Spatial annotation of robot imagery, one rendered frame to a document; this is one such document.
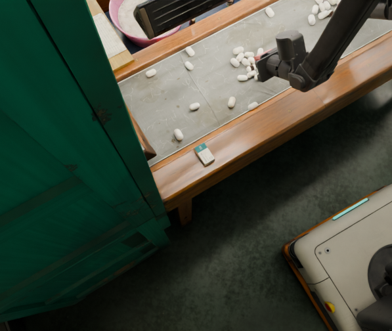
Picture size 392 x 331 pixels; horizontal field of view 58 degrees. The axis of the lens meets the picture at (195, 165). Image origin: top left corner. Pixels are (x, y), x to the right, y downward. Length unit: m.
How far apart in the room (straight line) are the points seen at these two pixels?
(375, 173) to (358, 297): 0.72
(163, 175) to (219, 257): 0.82
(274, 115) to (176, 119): 0.30
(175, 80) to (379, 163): 1.28
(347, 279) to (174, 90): 1.00
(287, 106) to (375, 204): 0.72
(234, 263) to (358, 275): 0.54
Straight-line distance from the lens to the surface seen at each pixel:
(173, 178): 1.01
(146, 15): 0.85
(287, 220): 1.82
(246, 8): 1.32
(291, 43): 0.93
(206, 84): 1.16
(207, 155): 1.01
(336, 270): 1.57
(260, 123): 1.09
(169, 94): 1.14
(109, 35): 1.24
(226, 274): 1.74
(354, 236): 1.61
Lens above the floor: 1.74
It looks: 72 degrees down
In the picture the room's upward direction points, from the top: 3 degrees clockwise
